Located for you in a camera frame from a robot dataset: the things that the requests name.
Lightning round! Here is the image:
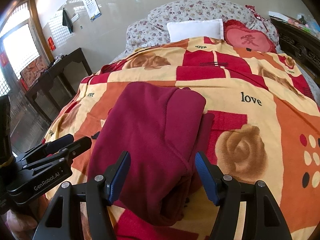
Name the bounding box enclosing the floral grey quilt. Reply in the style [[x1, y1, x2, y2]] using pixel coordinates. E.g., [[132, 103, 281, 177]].
[[112, 0, 280, 62]]

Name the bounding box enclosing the white pillow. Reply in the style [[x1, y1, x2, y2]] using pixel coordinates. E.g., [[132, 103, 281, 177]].
[[167, 19, 224, 42]]

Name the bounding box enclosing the dark red knit sweater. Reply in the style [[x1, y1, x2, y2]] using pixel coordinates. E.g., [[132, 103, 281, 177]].
[[88, 82, 214, 226]]

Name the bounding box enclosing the person's left hand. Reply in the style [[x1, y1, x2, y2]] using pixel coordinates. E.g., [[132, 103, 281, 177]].
[[7, 194, 49, 240]]

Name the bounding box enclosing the red heart-shaped cushion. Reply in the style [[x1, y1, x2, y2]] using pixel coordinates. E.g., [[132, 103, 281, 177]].
[[223, 20, 276, 53]]

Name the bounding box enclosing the dark wooden console table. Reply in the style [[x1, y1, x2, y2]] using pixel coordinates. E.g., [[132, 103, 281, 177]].
[[24, 47, 93, 124]]

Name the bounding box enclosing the red wall sticker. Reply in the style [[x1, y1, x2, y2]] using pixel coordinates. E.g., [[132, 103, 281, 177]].
[[47, 36, 56, 51]]

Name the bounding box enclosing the dark carved wooden headboard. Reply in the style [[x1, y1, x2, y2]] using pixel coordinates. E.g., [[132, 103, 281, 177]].
[[270, 17, 319, 85]]

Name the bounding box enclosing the red floral panel by window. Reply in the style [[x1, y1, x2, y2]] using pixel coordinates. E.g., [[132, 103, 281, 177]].
[[20, 56, 48, 90]]

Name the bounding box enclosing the dark green hanging cloth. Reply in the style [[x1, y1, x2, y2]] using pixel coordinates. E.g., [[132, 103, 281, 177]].
[[62, 8, 73, 34]]

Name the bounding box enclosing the orange red patterned blanket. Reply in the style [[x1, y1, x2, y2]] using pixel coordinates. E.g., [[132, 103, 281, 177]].
[[44, 37, 319, 239]]

